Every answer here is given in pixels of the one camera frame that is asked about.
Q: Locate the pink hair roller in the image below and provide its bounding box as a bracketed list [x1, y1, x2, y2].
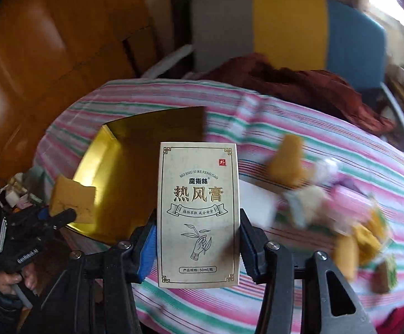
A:
[326, 185, 372, 235]

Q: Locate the white foam block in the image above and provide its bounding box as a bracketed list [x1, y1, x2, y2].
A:
[239, 180, 279, 229]

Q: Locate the beige ointment box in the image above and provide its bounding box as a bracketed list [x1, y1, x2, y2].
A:
[157, 142, 240, 289]

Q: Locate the white plastic roll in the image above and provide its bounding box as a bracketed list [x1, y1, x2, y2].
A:
[311, 158, 341, 185]

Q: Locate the person's left hand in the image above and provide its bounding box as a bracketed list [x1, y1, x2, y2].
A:
[0, 263, 38, 295]

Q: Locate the yellow sponge near front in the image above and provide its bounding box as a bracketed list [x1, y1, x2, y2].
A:
[332, 234, 359, 282]

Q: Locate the green brown small box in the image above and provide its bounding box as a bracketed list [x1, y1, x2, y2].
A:
[371, 255, 397, 294]

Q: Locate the red cloth at corner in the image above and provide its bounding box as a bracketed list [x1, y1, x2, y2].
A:
[376, 306, 404, 334]

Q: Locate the yellow snack packet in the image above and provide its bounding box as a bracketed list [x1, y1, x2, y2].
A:
[353, 206, 392, 266]

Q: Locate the gold tin box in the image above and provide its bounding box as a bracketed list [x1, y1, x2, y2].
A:
[68, 106, 206, 246]

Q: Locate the beige packet with green text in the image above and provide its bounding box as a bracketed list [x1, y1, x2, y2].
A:
[282, 185, 329, 229]

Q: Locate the yellow sponge on bed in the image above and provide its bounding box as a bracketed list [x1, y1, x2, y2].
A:
[267, 134, 308, 188]

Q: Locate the striped bed sheet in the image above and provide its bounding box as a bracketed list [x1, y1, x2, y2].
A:
[34, 79, 404, 333]

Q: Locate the orange wooden wardrobe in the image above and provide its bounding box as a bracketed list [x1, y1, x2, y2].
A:
[0, 0, 159, 180]

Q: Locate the dark red jacket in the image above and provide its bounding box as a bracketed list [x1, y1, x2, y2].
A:
[200, 53, 395, 136]

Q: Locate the grey yellow blue headboard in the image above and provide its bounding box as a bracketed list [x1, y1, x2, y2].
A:
[191, 0, 386, 92]

